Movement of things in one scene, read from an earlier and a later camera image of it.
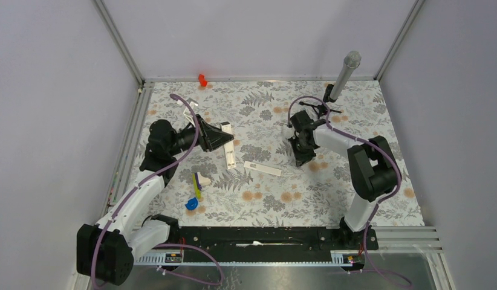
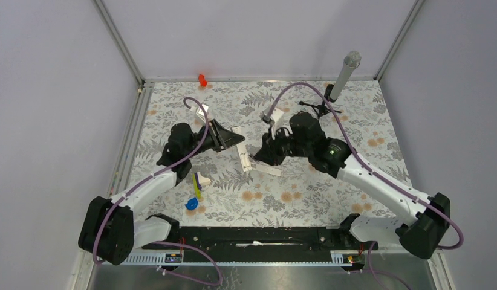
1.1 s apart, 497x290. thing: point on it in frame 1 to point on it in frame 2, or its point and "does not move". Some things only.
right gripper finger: x=304 y=154 to x=266 y=155
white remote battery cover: x=262 y=168 does not move
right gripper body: x=297 y=141 to x=282 y=145
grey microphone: x=352 y=60 does not move
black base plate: x=271 y=242 does not move
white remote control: x=229 y=147 to x=242 y=150
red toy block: x=202 y=81 does not move
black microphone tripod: x=321 y=109 does not move
